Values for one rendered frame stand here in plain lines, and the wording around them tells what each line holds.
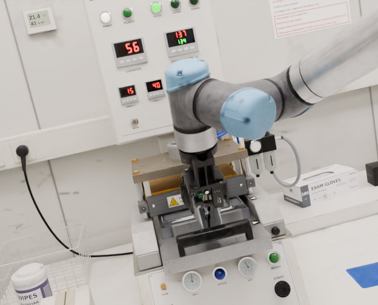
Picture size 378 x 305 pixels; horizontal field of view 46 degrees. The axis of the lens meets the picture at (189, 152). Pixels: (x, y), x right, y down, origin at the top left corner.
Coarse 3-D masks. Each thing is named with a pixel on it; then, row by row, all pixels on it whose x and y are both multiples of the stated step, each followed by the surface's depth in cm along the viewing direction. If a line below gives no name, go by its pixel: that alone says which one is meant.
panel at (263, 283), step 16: (256, 256) 95; (160, 272) 93; (208, 272) 94; (256, 272) 94; (272, 272) 94; (288, 272) 94; (160, 288) 93; (176, 288) 93; (208, 288) 93; (224, 288) 93; (240, 288) 93; (256, 288) 93; (272, 288) 94; (160, 304) 92; (176, 304) 92; (192, 304) 92; (208, 304) 92; (224, 304) 92; (240, 304) 92; (256, 304) 93; (272, 304) 93; (288, 304) 93
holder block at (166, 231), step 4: (236, 196) 108; (244, 204) 102; (236, 208) 100; (240, 208) 99; (244, 208) 99; (248, 208) 99; (168, 212) 106; (220, 212) 99; (244, 212) 99; (248, 212) 99; (160, 216) 105; (244, 216) 99; (248, 216) 99; (160, 220) 102; (188, 220) 98; (160, 224) 100; (172, 224) 98; (160, 228) 98; (164, 228) 97; (168, 228) 97; (172, 228) 97; (164, 232) 97; (168, 232) 97; (172, 232) 97; (164, 236) 97; (168, 236) 97; (172, 236) 98
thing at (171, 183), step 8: (224, 168) 111; (168, 176) 114; (176, 176) 113; (224, 176) 104; (232, 176) 104; (152, 184) 110; (160, 184) 108; (168, 184) 107; (176, 184) 105; (152, 192) 103; (160, 192) 102
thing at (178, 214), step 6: (234, 198) 104; (234, 204) 100; (180, 210) 104; (186, 210) 103; (204, 210) 100; (162, 216) 102; (168, 216) 101; (174, 216) 100; (180, 216) 100; (186, 216) 99
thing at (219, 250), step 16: (176, 224) 93; (192, 224) 93; (256, 224) 95; (160, 240) 97; (224, 240) 90; (240, 240) 89; (256, 240) 88; (176, 256) 88; (192, 256) 87; (208, 256) 87; (224, 256) 88; (240, 256) 88; (176, 272) 87
